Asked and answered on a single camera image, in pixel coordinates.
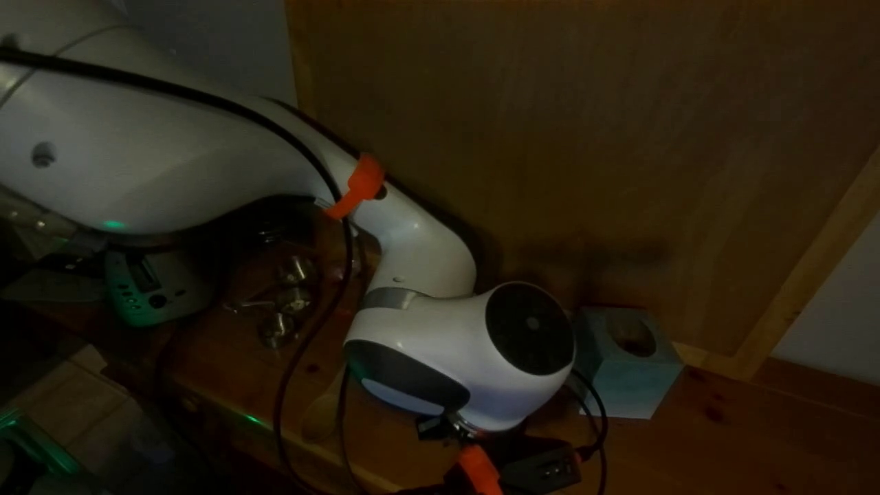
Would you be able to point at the stainless steel toaster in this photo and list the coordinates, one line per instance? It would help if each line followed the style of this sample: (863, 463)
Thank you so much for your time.
(155, 291)

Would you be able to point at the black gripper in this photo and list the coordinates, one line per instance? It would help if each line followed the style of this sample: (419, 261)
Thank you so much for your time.
(440, 470)

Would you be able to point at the light blue box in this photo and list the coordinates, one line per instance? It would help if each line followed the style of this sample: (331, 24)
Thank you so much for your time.
(632, 372)

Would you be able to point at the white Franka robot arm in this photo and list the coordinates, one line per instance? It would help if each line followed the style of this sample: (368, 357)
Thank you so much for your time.
(139, 154)

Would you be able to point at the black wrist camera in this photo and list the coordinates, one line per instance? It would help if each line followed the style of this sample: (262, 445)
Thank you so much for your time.
(540, 467)

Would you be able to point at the wooden cabinet panel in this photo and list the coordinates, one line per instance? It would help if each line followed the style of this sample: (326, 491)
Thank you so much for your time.
(595, 118)

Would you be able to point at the crumpled foil wrappers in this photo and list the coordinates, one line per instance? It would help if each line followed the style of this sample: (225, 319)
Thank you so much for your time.
(283, 306)

